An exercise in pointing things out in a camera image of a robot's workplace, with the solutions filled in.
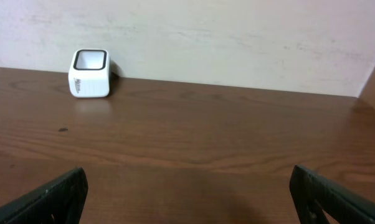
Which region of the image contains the white barcode scanner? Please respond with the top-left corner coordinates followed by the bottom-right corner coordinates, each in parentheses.
top-left (68, 49), bottom-right (111, 98)

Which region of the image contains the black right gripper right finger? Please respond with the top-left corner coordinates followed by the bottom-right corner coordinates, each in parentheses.
top-left (289, 165), bottom-right (375, 224)

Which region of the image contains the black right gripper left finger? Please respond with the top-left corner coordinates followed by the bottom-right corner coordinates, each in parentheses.
top-left (0, 167), bottom-right (88, 224)

